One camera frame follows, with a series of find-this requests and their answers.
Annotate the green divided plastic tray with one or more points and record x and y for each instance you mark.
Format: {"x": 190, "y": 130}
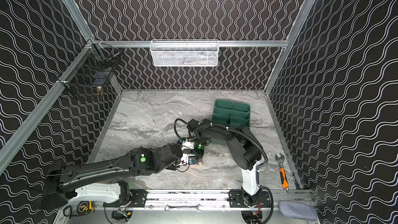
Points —
{"x": 231, "y": 113}

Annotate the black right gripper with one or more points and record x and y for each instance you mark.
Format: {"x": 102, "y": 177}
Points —
{"x": 200, "y": 151}

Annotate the black wire wall basket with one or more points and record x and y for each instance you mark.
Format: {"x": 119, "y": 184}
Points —
{"x": 91, "y": 79}

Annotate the silver wrench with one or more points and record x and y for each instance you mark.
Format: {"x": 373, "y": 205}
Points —
{"x": 189, "y": 207}

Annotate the grey cloth pad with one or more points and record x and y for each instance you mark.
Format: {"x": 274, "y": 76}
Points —
{"x": 298, "y": 210}

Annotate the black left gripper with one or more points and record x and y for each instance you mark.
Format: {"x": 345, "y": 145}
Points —
{"x": 179, "y": 157}

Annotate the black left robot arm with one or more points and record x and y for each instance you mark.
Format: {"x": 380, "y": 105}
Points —
{"x": 62, "y": 181}

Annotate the white mesh wall basket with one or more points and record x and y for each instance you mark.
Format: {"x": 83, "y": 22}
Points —
{"x": 184, "y": 52}

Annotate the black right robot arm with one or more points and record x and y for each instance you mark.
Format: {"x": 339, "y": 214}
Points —
{"x": 246, "y": 151}

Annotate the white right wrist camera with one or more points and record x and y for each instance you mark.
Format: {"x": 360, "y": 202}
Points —
{"x": 185, "y": 144}

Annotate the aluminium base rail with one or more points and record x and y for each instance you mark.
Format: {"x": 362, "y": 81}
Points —
{"x": 212, "y": 200}

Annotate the orange handled tool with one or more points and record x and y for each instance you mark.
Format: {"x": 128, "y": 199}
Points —
{"x": 280, "y": 160}

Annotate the yellow tape measure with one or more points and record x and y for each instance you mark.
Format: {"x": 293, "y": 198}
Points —
{"x": 84, "y": 208}

